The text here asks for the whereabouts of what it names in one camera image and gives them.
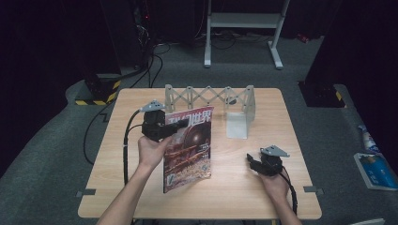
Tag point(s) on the grey table clamp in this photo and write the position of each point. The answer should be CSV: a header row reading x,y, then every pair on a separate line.
x,y
313,189
86,192

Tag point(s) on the black stand base hazard stripes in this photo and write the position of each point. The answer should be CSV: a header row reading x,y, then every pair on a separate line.
x,y
322,95
98,90

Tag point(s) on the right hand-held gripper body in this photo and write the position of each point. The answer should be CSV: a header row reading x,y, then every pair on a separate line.
x,y
271,162

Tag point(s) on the person's right hand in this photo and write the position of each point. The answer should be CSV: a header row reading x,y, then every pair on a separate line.
x,y
277,186

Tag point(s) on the grey expandable book stand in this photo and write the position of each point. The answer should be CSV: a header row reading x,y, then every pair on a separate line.
x,y
237,125

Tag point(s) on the red science fiction magazine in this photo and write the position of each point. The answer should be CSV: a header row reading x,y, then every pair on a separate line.
x,y
187,150

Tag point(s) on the white metal stand frame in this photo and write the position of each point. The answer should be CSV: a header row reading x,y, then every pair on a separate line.
x,y
244,20

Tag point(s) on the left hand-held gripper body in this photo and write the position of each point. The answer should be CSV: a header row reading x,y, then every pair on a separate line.
x,y
153,125

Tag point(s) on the blue book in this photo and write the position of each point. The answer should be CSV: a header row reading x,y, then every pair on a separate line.
x,y
377,172

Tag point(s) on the small red object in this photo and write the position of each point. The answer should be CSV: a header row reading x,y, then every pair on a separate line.
x,y
303,38

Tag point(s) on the person's left hand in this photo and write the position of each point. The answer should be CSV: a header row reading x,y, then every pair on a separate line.
x,y
151,153

